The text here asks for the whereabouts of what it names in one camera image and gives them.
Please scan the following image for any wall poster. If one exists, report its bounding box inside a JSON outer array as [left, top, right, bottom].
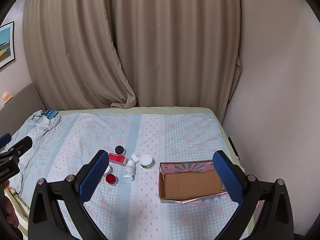
[[0, 21, 16, 68]]

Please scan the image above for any checked floral blanket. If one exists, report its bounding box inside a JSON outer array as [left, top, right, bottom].
[[5, 110, 253, 240]]

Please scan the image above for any white lid green jar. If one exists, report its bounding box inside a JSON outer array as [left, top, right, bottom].
[[139, 154, 154, 170]]

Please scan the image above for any white pill bottle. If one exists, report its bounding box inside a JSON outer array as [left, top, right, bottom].
[[123, 160, 137, 181]]

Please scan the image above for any grey headboard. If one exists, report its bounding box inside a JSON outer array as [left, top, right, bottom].
[[0, 82, 45, 140]]

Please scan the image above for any cardboard box with pink lining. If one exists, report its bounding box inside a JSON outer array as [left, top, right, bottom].
[[158, 159, 232, 204]]

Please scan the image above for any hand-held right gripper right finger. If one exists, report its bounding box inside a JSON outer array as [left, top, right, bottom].
[[212, 150, 294, 240]]

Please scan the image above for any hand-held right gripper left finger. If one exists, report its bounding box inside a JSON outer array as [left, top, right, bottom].
[[27, 149, 110, 240]]

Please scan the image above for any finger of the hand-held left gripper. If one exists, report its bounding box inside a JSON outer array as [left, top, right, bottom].
[[0, 136, 33, 161], [0, 133, 12, 152]]

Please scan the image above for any person's left hand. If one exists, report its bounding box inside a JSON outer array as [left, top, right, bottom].
[[0, 180, 20, 229]]

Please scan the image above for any red carton box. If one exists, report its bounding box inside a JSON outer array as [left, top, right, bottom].
[[109, 152, 127, 166]]

